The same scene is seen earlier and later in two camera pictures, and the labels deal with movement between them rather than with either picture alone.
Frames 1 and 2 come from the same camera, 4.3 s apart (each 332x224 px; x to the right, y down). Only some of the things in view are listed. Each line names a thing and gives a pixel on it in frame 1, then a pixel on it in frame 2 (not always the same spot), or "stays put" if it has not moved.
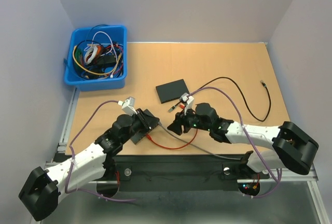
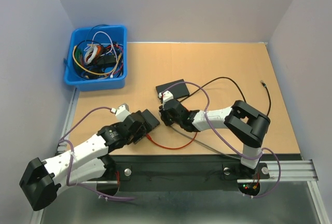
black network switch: x=171 y=91 stays put
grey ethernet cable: x=196 y=146 -> x=205 y=144
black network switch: x=151 y=120 stays put
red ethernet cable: x=149 y=138 stays put
